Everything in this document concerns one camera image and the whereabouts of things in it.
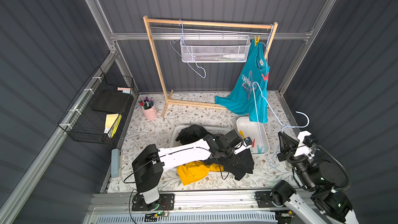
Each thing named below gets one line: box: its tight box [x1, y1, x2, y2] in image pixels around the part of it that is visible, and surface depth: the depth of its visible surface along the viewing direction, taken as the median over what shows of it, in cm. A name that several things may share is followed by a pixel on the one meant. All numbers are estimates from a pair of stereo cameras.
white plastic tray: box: [236, 116, 270, 156], surface depth 94 cm
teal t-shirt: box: [215, 39, 270, 124], surface depth 81 cm
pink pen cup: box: [138, 96, 159, 120], surface depth 101 cm
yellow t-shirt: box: [176, 160, 225, 187], surface depth 74 cm
